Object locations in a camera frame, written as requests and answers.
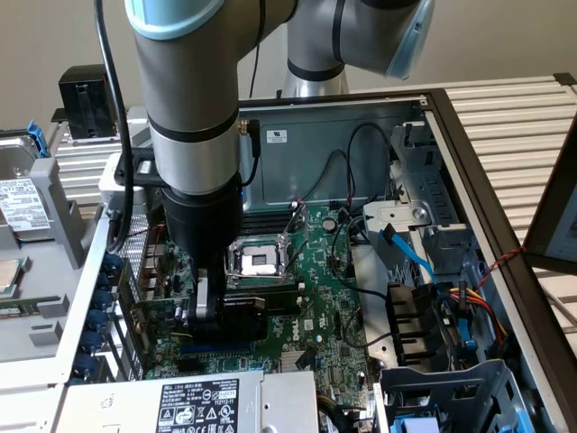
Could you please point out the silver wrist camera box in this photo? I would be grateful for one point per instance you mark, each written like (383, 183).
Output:
(106, 185)

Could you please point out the open PC case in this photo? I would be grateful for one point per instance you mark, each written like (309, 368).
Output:
(315, 158)

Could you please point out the silver power supply unit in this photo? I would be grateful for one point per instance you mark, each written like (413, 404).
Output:
(112, 406)

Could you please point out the finned chipset heatsink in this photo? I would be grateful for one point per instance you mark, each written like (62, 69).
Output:
(288, 361)

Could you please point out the CPU chip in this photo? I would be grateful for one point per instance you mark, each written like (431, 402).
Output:
(9, 277)

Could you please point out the grey parts rack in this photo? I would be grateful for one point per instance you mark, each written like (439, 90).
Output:
(49, 279)

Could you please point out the dark framed panel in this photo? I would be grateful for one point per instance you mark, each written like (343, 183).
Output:
(541, 234)

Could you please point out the thin metal locking lever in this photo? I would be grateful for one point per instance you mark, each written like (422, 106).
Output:
(257, 273)

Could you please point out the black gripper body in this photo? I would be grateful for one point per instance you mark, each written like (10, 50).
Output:
(203, 225)

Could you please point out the green Dell motherboard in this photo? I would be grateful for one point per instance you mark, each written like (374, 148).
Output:
(324, 288)

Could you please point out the black plastic box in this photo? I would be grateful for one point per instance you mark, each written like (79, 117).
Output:
(81, 104)

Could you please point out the blue slot retainer clip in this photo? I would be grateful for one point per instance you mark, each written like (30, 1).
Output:
(85, 364)
(103, 300)
(112, 264)
(76, 381)
(103, 280)
(92, 342)
(97, 320)

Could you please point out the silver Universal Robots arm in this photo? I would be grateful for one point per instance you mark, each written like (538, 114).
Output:
(189, 90)

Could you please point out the black camera bracket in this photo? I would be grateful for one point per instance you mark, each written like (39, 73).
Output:
(149, 180)

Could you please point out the blue plastic drive rail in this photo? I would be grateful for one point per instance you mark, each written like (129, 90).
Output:
(414, 426)

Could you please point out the grey blue disk bay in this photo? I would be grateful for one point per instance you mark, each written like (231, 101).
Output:
(451, 383)

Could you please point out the blue plastic latch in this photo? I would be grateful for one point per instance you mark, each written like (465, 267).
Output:
(469, 343)

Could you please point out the green RAM stick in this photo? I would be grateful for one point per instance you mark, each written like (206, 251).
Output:
(27, 306)

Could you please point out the hard drive with label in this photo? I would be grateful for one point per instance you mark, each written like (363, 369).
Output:
(22, 207)

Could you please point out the short black expansion slot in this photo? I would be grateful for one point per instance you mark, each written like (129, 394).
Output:
(188, 365)

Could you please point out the metal socket cover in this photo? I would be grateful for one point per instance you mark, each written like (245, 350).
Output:
(295, 225)

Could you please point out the round coin battery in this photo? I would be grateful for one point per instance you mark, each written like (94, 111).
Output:
(330, 225)

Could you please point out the black table end cap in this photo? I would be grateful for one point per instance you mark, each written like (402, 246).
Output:
(565, 79)

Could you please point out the silver metal drive cage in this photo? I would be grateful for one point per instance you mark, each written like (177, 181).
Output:
(419, 189)

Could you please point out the blue expansion slot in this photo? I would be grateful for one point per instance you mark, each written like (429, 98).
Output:
(216, 350)

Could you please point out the CPU socket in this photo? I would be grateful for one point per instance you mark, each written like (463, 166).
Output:
(259, 261)

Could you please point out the black plastic fan shroud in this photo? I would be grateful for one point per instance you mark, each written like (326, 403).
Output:
(410, 325)

